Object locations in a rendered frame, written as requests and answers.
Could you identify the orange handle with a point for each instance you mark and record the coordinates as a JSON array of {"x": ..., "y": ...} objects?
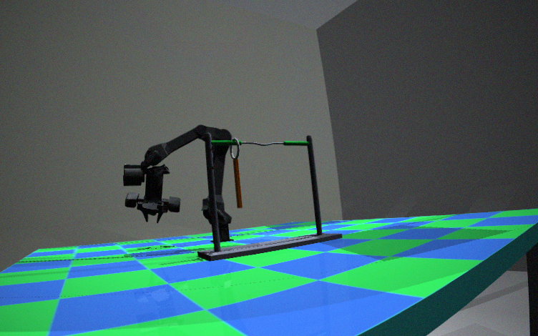
[{"x": 236, "y": 174}]

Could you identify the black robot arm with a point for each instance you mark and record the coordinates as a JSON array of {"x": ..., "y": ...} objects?
[{"x": 135, "y": 174}]

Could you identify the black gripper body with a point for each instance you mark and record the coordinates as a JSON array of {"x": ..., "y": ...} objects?
[{"x": 172, "y": 204}]

